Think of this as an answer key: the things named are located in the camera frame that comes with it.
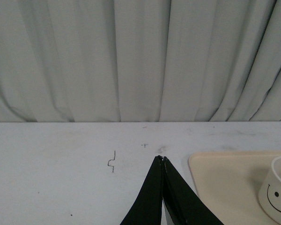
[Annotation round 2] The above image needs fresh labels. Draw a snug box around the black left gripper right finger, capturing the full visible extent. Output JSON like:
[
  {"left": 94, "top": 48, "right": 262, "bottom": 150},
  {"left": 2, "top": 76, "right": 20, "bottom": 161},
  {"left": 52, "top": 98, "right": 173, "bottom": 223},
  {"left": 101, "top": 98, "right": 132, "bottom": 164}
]
[{"left": 162, "top": 158, "right": 223, "bottom": 225}]

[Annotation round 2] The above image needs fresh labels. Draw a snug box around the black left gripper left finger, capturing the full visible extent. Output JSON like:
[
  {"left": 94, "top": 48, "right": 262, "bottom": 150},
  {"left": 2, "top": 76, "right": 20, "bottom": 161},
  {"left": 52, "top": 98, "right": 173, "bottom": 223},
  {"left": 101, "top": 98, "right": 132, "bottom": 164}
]
[{"left": 121, "top": 156, "right": 163, "bottom": 225}]

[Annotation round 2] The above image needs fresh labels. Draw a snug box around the white smiley face mug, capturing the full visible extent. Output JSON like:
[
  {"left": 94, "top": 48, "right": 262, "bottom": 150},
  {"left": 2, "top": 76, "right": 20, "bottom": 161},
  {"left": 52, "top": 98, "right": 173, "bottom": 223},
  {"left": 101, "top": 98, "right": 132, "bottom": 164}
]
[{"left": 258, "top": 156, "right": 281, "bottom": 225}]

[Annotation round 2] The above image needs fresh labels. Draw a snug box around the beige rectangular plastic tray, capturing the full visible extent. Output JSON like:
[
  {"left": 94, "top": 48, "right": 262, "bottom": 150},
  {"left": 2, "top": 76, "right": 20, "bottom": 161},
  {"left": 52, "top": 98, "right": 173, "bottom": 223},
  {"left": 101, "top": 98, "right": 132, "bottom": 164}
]
[{"left": 188, "top": 150, "right": 281, "bottom": 225}]

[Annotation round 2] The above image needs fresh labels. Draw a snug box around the white pleated curtain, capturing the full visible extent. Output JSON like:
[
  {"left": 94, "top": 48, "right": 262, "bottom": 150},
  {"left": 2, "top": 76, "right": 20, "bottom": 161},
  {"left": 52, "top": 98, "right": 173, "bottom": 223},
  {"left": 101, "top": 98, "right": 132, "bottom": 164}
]
[{"left": 0, "top": 0, "right": 281, "bottom": 122}]

